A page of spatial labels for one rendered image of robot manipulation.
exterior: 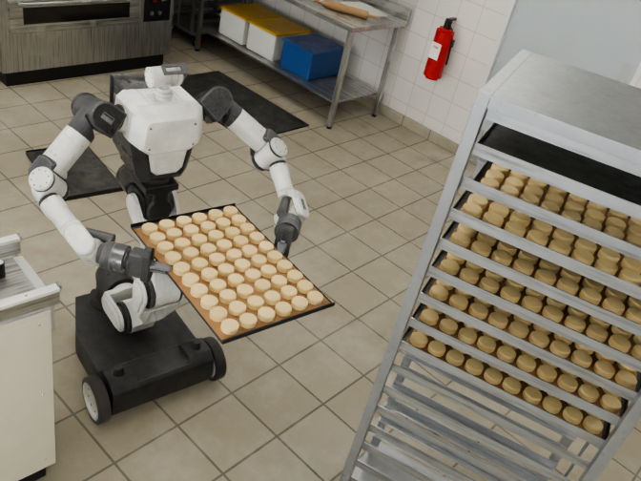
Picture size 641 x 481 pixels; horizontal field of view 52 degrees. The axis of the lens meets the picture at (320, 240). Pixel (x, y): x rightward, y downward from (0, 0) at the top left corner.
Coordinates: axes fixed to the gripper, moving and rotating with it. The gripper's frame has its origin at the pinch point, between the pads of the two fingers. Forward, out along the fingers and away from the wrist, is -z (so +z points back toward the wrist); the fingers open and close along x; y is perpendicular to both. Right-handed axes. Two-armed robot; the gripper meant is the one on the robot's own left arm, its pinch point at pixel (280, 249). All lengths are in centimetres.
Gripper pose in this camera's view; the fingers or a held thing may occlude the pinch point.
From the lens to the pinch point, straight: 222.1
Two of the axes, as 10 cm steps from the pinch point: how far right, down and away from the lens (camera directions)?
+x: 2.0, -8.1, -5.5
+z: 1.4, -5.3, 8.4
